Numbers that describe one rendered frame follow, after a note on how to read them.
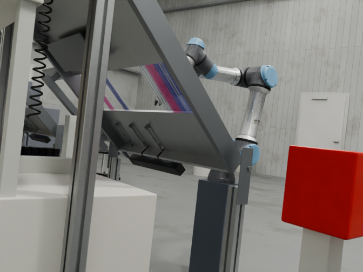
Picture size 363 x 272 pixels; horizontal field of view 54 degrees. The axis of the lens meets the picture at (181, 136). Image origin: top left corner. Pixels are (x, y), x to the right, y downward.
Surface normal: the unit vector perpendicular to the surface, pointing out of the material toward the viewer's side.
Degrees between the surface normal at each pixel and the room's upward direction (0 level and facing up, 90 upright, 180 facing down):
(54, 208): 90
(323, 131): 90
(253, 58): 90
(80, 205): 90
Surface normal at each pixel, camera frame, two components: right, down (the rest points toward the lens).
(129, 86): 0.80, 0.09
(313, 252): -0.76, -0.08
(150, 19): 0.64, 0.07
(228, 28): -0.58, -0.06
